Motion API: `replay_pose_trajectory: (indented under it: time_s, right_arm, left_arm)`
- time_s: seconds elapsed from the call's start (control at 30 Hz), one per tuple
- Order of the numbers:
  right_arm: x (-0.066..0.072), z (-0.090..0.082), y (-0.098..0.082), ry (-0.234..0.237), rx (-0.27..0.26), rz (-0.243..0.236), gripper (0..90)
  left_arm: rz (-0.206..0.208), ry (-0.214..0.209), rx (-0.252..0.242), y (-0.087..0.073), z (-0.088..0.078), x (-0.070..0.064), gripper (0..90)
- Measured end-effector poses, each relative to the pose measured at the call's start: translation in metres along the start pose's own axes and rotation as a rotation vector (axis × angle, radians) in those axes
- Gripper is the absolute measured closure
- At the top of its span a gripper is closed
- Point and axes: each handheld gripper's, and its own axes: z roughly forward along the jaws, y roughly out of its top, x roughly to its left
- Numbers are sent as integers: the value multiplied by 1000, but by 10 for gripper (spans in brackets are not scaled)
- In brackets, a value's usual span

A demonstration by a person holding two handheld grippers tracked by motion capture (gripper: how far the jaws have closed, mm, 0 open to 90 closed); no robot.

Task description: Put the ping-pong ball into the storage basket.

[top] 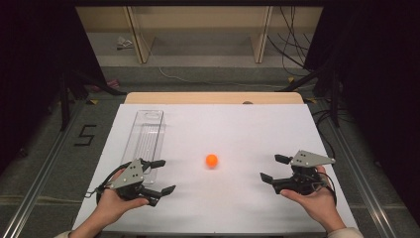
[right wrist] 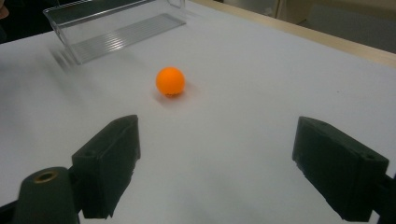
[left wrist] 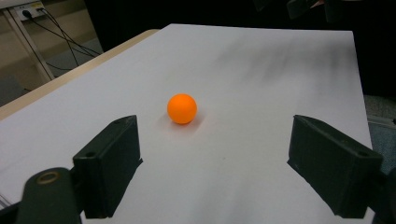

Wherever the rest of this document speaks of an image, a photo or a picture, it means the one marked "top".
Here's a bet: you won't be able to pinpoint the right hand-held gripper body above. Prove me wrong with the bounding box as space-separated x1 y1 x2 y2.
272 150 337 196

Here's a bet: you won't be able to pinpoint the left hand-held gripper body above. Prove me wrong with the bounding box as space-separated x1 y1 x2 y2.
108 159 154 202

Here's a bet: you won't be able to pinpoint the clear plastic container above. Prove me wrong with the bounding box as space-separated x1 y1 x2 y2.
120 109 165 185

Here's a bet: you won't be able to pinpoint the orange ball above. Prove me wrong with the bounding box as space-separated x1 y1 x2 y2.
205 154 219 169

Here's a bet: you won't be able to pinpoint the person's left hand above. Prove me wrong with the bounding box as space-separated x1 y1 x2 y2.
94 168 151 229

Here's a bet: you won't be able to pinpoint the person's right hand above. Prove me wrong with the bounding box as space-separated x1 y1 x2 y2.
279 165 339 229

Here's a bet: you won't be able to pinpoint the white table sheet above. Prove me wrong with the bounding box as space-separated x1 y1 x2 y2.
71 103 361 234

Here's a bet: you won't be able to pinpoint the wooden table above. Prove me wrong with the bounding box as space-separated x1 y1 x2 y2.
124 91 305 106

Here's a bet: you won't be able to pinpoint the black metal stand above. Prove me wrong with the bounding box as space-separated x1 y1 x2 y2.
276 63 342 129
58 69 129 132

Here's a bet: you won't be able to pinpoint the pink object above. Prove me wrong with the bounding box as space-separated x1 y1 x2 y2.
91 78 121 94

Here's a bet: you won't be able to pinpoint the dark curtain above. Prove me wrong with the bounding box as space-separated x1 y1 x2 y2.
0 0 107 175
302 0 420 217

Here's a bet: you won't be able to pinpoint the crumpled wrapper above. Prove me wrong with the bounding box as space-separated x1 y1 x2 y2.
115 35 135 52

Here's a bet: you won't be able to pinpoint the beige wooden shelf unit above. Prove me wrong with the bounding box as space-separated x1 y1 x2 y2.
74 5 324 65

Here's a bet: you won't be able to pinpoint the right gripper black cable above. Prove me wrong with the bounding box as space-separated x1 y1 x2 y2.
316 171 339 206

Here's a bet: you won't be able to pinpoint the black floor cables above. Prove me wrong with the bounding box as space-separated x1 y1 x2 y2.
311 108 356 161

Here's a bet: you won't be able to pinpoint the metal floor rail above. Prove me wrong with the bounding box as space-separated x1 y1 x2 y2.
0 98 87 238
316 98 399 238

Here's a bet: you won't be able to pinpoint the hanging black cables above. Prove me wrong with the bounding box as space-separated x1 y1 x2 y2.
265 5 314 71

